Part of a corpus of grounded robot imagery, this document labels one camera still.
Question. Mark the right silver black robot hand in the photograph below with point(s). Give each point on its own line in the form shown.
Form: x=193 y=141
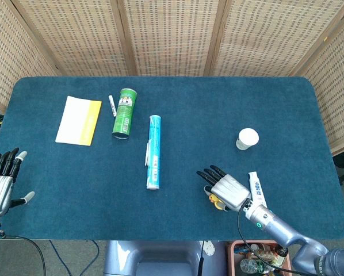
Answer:
x=231 y=191

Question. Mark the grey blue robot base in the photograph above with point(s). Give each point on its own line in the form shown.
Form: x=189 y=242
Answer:
x=160 y=258

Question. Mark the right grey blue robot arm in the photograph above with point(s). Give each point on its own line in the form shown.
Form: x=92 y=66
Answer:
x=287 y=233

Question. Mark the yellow round scalloped holder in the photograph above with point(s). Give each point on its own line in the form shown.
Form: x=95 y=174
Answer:
x=218 y=205

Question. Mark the white toothpaste tube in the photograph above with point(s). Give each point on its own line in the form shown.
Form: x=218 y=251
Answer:
x=256 y=187

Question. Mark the white paper cup leaf print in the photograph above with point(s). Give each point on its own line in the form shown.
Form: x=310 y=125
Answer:
x=247 y=138

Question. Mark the white power strip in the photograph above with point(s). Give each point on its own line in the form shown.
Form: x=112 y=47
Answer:
x=209 y=247

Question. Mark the pink plastic bin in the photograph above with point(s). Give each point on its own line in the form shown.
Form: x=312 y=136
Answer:
x=232 y=258

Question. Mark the clear plastic bottle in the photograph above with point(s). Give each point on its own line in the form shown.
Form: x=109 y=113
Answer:
x=251 y=266

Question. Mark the dark glass bottle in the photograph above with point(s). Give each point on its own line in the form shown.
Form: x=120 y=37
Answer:
x=280 y=254

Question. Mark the dark blue table cloth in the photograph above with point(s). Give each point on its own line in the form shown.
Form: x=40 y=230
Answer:
x=189 y=115

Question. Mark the blue cling film roll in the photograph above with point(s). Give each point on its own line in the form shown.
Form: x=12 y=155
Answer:
x=154 y=149

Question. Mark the white ballpoint pen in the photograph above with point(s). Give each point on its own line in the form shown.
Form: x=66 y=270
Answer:
x=147 y=153

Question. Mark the white and yellow booklet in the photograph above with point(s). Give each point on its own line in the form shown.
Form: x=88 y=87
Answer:
x=74 y=120

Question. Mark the green chip can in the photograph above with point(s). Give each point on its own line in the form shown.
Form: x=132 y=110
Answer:
x=125 y=115

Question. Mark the white marker pen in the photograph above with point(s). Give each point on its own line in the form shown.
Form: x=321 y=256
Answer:
x=112 y=105

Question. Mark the woven rattan folding screen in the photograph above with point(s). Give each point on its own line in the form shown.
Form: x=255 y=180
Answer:
x=172 y=34

